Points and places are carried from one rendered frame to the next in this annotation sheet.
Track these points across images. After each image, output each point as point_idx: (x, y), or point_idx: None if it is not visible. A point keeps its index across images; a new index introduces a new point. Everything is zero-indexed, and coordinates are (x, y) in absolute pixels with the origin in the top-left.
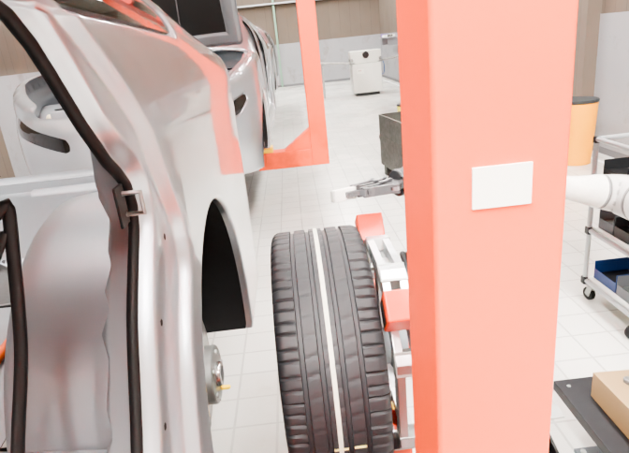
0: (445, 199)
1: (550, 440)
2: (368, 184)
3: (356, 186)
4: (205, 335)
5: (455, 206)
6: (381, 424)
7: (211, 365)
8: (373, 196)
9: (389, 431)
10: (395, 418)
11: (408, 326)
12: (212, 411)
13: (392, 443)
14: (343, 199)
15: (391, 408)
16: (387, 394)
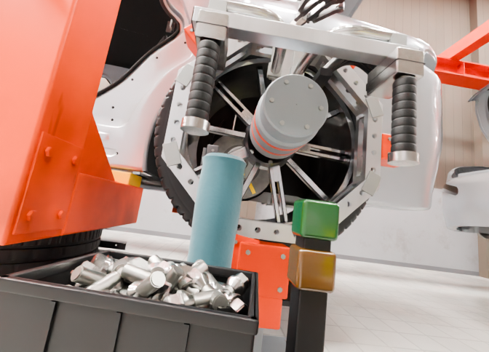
0: None
1: (180, 304)
2: (318, 4)
3: (309, 12)
4: (269, 161)
5: None
6: (158, 118)
7: (233, 148)
8: (301, 4)
9: (157, 126)
10: (271, 244)
11: (196, 49)
12: (245, 197)
13: (156, 137)
14: (294, 24)
15: (164, 108)
16: (167, 97)
